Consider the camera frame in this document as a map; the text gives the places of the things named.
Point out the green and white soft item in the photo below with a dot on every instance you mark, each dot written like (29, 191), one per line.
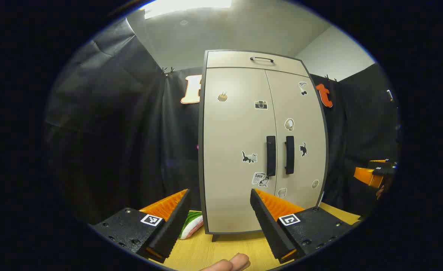
(191, 226)

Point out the black backdrop cloth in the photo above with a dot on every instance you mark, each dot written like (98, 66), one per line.
(123, 131)

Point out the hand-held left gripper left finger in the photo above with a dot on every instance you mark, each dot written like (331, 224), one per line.
(172, 226)

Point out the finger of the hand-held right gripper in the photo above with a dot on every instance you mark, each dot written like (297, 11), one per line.
(368, 176)

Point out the white double-door shoe cabinet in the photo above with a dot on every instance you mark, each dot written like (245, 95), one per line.
(236, 60)

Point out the ceiling light panel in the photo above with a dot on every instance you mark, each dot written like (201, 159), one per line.
(187, 5)

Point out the white shoe cabinet door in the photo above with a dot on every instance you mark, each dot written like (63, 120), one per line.
(306, 113)
(236, 128)

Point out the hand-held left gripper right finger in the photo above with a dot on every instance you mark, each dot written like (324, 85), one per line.
(268, 226)

